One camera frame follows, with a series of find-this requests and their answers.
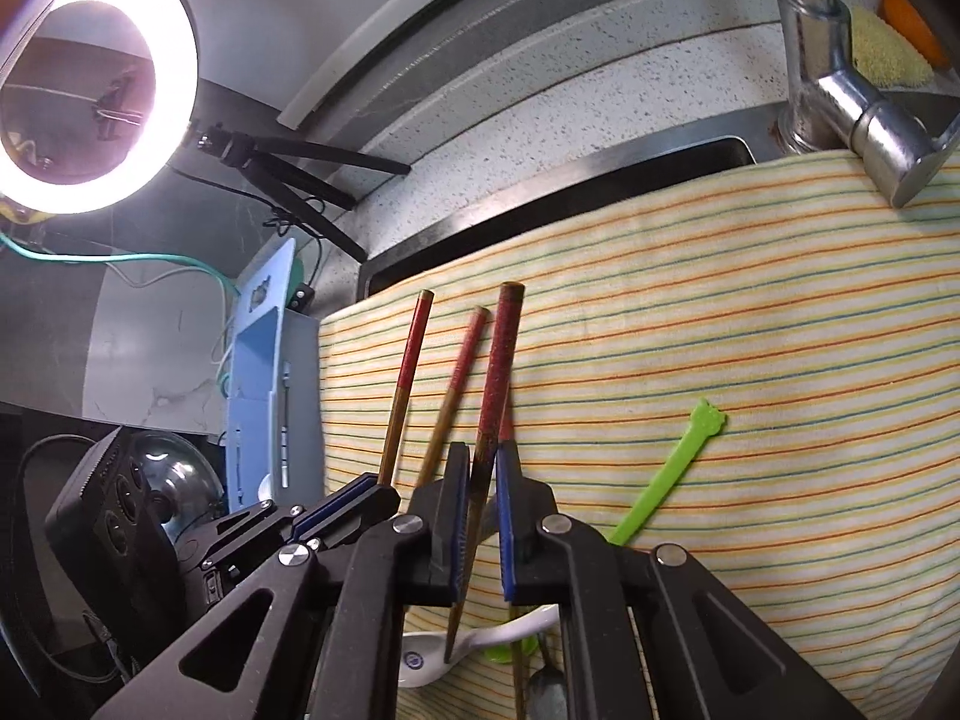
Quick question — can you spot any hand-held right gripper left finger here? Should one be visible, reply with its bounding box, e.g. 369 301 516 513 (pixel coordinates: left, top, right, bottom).
90 441 473 720

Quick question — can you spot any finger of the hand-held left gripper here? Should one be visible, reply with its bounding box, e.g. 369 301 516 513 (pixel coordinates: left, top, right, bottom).
176 472 402 593

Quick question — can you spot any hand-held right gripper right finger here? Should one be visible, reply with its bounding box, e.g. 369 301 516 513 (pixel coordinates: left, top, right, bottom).
495 439 863 720

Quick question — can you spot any white ceramic spoon blue emblem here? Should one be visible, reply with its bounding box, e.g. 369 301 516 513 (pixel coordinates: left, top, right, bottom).
400 604 562 689

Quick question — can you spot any metal spoon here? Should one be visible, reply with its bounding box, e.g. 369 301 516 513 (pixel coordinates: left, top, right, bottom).
527 634 575 720

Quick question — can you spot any blue plastic utensil basket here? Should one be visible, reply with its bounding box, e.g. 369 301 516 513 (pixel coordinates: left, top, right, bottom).
223 236 301 511

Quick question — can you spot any green plastic spoon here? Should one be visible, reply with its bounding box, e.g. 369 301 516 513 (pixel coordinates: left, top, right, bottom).
480 397 727 665

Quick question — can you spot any grey plastic box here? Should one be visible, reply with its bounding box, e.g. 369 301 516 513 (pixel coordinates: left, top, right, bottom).
281 307 325 515

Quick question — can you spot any striped yellow cloth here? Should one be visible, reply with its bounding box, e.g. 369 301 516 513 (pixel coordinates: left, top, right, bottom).
319 142 960 720

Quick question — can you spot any black tripod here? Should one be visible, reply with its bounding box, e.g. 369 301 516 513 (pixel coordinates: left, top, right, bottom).
187 124 412 263

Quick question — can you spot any yellow object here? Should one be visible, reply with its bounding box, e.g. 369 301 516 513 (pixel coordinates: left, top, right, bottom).
0 193 57 227

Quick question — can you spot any stainless steel sink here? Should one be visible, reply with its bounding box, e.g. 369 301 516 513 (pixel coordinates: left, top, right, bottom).
352 109 788 301

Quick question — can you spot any black phone clamp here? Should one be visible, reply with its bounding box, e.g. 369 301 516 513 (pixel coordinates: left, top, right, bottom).
90 67 147 142

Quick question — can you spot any chrome faucet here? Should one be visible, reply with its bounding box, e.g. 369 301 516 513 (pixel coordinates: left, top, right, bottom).
772 0 960 207

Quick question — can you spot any yellow sponge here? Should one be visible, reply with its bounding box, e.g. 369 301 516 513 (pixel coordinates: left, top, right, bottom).
847 4 935 87

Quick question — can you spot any orange scrubber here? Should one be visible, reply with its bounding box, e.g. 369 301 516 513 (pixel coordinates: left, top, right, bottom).
879 0 947 68

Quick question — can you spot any teal cable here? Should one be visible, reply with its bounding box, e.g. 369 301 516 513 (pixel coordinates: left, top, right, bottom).
0 229 241 451

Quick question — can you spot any black cable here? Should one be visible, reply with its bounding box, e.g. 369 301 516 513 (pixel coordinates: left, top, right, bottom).
169 165 331 312

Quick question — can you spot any white ring light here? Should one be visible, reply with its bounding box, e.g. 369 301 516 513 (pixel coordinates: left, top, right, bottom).
0 0 200 218

